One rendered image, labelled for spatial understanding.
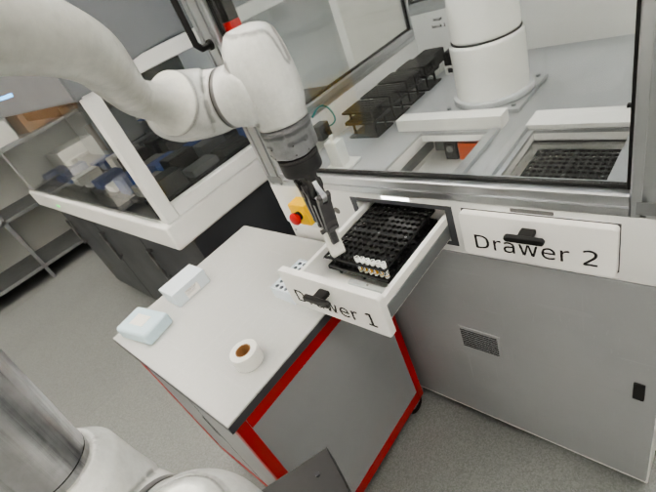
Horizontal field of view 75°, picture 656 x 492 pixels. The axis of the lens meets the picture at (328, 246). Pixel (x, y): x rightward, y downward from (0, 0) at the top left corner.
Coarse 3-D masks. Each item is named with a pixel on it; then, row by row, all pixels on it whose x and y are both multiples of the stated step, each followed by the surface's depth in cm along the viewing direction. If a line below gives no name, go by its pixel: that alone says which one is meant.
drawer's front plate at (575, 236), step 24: (480, 216) 87; (504, 216) 85; (528, 216) 82; (480, 240) 92; (504, 240) 88; (552, 240) 81; (576, 240) 77; (600, 240) 74; (552, 264) 84; (576, 264) 81; (600, 264) 77
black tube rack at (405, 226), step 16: (384, 208) 108; (400, 208) 105; (416, 208) 103; (368, 224) 110; (384, 224) 103; (400, 224) 100; (416, 224) 98; (432, 224) 100; (352, 240) 101; (368, 240) 100; (384, 240) 97; (400, 240) 100; (416, 240) 98; (352, 256) 96; (368, 256) 95; (384, 256) 92; (400, 256) 95; (352, 272) 97; (368, 272) 94
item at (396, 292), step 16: (368, 208) 114; (352, 224) 110; (432, 240) 94; (448, 240) 99; (320, 256) 103; (416, 256) 90; (432, 256) 94; (320, 272) 104; (336, 272) 104; (400, 272) 87; (416, 272) 90; (400, 288) 87; (400, 304) 88
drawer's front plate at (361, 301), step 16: (288, 272) 95; (304, 272) 93; (288, 288) 100; (304, 288) 95; (320, 288) 90; (336, 288) 85; (352, 288) 83; (304, 304) 101; (336, 304) 90; (352, 304) 85; (368, 304) 81; (384, 304) 80; (352, 320) 90; (368, 320) 86; (384, 320) 82
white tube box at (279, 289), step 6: (294, 264) 121; (300, 264) 121; (276, 282) 117; (282, 282) 116; (270, 288) 116; (276, 288) 115; (282, 288) 114; (276, 294) 116; (282, 294) 113; (288, 294) 111; (288, 300) 113
